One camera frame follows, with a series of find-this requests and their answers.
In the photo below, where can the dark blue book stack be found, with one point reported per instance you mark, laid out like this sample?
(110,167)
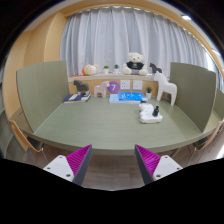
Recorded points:
(77,98)

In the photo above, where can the white wall socket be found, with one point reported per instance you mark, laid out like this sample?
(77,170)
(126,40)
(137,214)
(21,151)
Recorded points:
(137,85)
(124,84)

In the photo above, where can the left wooden chair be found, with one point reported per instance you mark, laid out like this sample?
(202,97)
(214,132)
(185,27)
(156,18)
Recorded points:
(29,144)

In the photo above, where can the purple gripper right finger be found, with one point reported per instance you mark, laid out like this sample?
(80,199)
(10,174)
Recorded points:
(152,166)

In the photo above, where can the left white wall socket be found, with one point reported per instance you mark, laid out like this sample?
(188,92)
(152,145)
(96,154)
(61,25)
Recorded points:
(124,84)

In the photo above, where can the left green desk divider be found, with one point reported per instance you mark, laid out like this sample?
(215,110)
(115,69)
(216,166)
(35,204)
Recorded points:
(42,88)

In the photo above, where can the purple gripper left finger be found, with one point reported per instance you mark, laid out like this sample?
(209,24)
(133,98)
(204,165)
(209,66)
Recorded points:
(72,167)

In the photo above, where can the small potted plant ledge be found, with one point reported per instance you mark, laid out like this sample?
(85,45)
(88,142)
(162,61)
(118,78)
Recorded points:
(116,69)
(106,70)

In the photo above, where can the dark horse figurine on ledge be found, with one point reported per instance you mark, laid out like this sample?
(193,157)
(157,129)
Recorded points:
(155,69)

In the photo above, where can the orange plush toy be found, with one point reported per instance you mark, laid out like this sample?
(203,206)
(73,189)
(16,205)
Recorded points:
(89,70)

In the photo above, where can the grey curtain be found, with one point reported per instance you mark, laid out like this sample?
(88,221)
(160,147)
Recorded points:
(105,36)

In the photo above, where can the small pink wooden horse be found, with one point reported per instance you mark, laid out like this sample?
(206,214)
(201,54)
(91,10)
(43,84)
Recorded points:
(101,89)

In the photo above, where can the small black wooden horse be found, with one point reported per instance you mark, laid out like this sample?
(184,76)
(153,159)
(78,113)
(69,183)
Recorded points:
(81,87)

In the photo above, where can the large white wooden horse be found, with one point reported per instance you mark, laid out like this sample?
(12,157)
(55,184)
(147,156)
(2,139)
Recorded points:
(165,86)

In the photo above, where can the green desk divider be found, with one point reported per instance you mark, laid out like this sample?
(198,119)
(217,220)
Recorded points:
(42,88)
(196,91)

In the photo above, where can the purple round number sign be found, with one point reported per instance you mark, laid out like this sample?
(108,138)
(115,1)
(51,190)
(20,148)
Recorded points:
(114,87)

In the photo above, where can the small potted plant left ledge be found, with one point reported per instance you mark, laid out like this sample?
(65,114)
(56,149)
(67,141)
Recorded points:
(106,70)

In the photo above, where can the white power strip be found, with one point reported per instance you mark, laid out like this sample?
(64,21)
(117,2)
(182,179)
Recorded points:
(145,115)

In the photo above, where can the small potted plant on table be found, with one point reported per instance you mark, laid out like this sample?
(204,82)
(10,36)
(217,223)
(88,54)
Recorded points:
(148,92)

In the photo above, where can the black charger plug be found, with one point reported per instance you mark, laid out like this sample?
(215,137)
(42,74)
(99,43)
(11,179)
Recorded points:
(156,111)

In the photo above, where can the right wooden chair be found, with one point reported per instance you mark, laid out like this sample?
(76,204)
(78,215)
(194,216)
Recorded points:
(204,142)

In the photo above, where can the right white wall socket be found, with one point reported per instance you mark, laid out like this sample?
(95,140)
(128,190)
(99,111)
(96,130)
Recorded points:
(137,85)

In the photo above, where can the right green desk divider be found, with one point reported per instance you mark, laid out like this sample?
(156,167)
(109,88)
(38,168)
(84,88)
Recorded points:
(196,91)

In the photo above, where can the wooden chair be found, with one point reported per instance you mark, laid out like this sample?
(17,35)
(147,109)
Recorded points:
(29,144)
(204,142)

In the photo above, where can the small potted plant middle ledge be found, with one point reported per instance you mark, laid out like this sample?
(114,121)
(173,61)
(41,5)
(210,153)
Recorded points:
(116,69)

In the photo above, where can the white teddy bear black shirt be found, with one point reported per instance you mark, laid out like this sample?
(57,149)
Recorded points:
(135,65)

